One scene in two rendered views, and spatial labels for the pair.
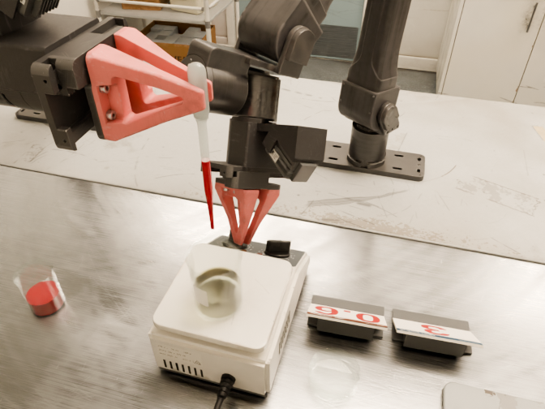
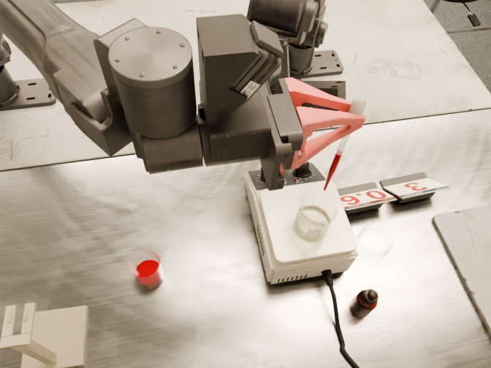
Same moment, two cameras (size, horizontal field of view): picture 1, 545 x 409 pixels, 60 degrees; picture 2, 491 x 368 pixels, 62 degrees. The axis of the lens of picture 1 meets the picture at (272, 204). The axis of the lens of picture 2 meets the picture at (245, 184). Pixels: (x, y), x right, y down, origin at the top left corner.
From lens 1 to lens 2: 0.33 m
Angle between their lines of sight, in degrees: 26
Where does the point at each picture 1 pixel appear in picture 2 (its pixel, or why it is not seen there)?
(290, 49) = (308, 23)
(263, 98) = (284, 65)
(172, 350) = (290, 271)
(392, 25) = not seen: outside the picture
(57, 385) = (210, 328)
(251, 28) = (267, 9)
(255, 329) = (345, 237)
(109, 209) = (130, 179)
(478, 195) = (383, 73)
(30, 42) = (251, 125)
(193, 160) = not seen: hidden behind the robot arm
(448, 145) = (343, 34)
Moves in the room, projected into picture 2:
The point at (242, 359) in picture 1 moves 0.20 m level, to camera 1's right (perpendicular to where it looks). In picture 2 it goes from (340, 258) to (446, 206)
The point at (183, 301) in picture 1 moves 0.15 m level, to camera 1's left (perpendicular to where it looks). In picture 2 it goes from (286, 238) to (187, 284)
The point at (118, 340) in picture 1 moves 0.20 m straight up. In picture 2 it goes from (225, 279) to (226, 217)
